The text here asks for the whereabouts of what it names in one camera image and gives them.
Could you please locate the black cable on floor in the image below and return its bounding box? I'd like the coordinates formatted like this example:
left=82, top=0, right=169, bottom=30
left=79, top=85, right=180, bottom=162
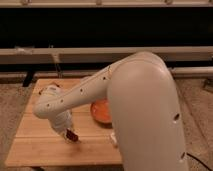
left=186, top=152, right=213, bottom=171

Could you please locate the grey metal rail frame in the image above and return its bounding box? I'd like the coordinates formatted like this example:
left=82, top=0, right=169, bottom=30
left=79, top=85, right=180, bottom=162
left=0, top=46, right=213, bottom=64

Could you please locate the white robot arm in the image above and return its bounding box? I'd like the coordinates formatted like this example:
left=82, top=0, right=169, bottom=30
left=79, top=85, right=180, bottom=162
left=34, top=52, right=189, bottom=171

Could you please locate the orange ceramic bowl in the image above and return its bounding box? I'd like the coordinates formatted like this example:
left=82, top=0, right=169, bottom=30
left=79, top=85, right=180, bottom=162
left=90, top=99, right=112, bottom=124

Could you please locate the light wooden table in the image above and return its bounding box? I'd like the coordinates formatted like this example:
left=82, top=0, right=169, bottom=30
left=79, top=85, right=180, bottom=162
left=5, top=79, right=121, bottom=167

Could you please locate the white ribbed gripper body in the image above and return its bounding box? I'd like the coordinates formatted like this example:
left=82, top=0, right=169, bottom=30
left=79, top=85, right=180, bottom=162
left=49, top=111, right=73, bottom=134

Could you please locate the white plastic bottle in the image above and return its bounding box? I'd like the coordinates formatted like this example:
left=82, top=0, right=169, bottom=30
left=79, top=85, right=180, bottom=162
left=110, top=132, right=118, bottom=147

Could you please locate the dark brown rectangular bar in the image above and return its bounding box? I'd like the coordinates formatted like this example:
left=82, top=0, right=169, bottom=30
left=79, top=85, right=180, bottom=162
left=50, top=82, right=60, bottom=88

